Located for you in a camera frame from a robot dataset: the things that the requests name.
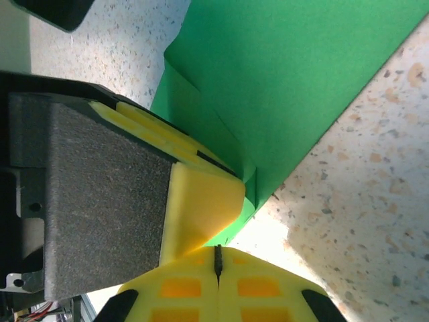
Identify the green square paper sheet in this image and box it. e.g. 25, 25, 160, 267
149, 0, 429, 249

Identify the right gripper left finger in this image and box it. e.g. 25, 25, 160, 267
97, 246, 219, 322

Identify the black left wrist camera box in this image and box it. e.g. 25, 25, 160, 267
9, 0, 95, 34

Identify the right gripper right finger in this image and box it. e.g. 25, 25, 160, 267
218, 246, 348, 322

